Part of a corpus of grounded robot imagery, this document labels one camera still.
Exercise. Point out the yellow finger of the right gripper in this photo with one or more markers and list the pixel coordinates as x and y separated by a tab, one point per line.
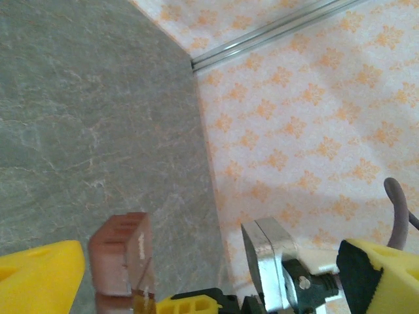
186	304

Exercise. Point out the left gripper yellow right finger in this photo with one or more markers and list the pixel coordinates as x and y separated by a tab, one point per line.
396	284

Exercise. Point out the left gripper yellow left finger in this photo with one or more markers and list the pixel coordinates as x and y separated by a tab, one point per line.
36	281

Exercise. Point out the brown block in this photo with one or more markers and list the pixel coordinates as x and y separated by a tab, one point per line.
114	255

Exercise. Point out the aluminium frame post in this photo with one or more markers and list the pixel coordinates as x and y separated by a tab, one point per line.
248	42

